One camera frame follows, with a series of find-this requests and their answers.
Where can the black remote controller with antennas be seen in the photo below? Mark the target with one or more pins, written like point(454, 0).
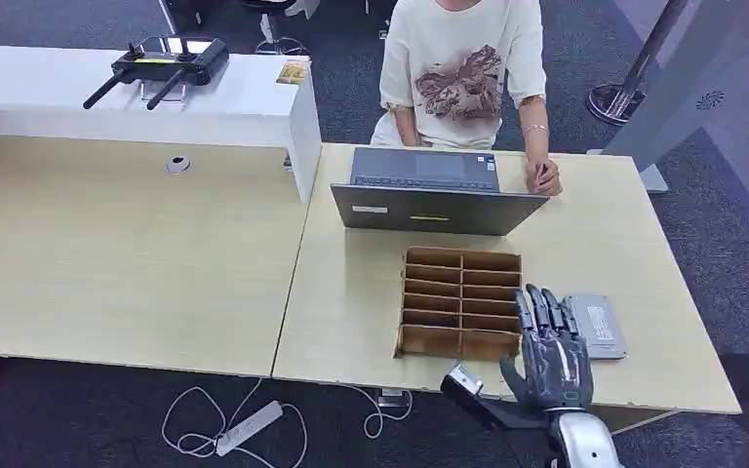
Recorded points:
point(171, 64)

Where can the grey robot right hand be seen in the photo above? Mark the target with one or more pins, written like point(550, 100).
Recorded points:
point(555, 368)

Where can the white power strip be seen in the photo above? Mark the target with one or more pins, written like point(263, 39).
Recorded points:
point(249, 428)

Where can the grey open laptop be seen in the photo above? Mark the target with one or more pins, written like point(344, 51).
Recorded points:
point(433, 210)

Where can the yellow printed card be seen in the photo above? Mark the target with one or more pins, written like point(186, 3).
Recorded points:
point(292, 72)

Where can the grey flat pad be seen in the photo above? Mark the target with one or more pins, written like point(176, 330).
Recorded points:
point(597, 326)

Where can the wooden divided card box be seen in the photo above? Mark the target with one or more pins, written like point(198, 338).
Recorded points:
point(462, 303)

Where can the person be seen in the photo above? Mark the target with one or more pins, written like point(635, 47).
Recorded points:
point(462, 71)

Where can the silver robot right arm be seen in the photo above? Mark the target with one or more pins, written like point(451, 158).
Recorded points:
point(584, 442)

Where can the chair base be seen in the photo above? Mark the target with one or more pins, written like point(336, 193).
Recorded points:
point(277, 39)

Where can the person's left hand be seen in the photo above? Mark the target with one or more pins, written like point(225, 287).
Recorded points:
point(544, 177)

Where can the grey sign stand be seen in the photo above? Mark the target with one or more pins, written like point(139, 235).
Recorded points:
point(691, 77)

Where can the clear controller stand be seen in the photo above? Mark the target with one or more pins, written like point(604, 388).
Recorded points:
point(162, 93)

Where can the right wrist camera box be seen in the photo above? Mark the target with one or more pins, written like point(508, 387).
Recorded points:
point(471, 387)

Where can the white desk shelf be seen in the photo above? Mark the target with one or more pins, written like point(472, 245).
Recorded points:
point(155, 103)

